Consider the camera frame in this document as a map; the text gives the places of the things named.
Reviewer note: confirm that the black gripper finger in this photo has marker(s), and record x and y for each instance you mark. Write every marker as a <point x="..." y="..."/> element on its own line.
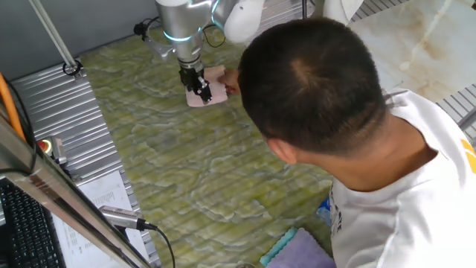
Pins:
<point x="205" y="91"/>
<point x="198" y="94"/>

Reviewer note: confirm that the orange tube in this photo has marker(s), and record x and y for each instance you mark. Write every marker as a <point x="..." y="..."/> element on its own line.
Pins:
<point x="9" y="104"/>

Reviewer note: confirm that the shiny metal frame bar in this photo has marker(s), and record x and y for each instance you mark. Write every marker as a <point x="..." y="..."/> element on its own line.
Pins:
<point x="56" y="190"/>

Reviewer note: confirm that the printed table paper sheet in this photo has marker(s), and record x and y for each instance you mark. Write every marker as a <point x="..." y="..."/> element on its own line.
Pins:
<point x="108" y="193"/>

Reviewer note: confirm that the aluminium profile bar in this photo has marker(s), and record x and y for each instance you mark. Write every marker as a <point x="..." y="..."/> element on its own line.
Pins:
<point x="468" y="120"/>

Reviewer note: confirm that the aluminium pole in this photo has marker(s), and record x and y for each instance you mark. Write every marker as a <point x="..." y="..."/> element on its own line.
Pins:
<point x="52" y="33"/>

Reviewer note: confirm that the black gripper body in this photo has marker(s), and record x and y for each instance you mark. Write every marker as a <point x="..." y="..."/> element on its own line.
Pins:
<point x="191" y="78"/>

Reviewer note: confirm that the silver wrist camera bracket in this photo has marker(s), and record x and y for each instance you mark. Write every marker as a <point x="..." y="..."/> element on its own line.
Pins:
<point x="158" y="46"/>

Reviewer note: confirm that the purple cloth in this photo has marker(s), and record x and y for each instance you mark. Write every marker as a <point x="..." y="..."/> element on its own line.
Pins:
<point x="297" y="253"/>

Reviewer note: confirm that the grey metal camera box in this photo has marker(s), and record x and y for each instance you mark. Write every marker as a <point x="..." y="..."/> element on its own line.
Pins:
<point x="58" y="149"/>

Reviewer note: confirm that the person's right hand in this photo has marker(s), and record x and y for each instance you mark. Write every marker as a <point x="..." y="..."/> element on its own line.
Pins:
<point x="231" y="81"/>

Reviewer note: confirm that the silver ribbed camera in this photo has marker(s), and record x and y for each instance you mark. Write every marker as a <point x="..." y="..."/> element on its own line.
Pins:
<point x="119" y="217"/>

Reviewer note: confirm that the teal cloth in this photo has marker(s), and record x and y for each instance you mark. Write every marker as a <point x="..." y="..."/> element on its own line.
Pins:
<point x="277" y="247"/>

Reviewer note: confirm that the black keyboard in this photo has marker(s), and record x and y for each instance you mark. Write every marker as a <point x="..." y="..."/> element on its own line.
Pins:
<point x="26" y="234"/>

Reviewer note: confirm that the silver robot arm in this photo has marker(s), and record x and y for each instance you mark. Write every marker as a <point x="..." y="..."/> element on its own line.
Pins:
<point x="182" y="18"/>

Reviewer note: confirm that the blue tissue pack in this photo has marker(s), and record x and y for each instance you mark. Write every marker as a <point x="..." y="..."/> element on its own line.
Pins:
<point x="325" y="212"/>

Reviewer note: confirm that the pink fluffy cloth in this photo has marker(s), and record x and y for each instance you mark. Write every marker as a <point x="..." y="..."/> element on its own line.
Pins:
<point x="218" y="96"/>

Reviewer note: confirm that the person's head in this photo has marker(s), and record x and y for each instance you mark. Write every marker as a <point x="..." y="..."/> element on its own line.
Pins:
<point x="308" y="82"/>

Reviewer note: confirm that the green marble pattern mat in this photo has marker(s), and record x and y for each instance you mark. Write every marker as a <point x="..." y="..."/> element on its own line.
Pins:
<point x="193" y="178"/>

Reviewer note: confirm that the red emergency stop button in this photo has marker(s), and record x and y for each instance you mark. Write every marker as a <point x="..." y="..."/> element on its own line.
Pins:
<point x="44" y="146"/>

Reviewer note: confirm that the white marble pattern sheet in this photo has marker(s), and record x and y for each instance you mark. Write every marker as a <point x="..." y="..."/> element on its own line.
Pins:
<point x="427" y="44"/>

